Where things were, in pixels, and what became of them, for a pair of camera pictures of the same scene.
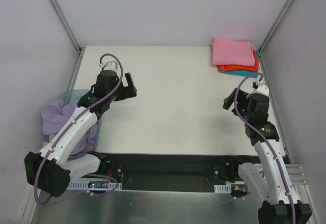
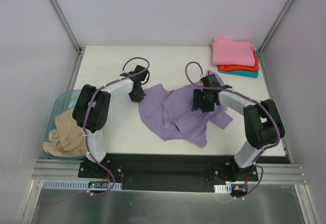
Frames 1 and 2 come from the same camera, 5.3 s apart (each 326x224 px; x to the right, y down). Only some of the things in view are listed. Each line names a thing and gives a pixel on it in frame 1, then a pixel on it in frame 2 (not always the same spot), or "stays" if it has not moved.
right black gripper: [235, 100] -> [197, 104]
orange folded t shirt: [242, 67] stays
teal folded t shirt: [244, 73] stays
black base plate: [172, 172] stays
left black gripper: [126, 91] -> [136, 96]
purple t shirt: [53, 111] -> [169, 113]
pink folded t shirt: [225, 51] stays
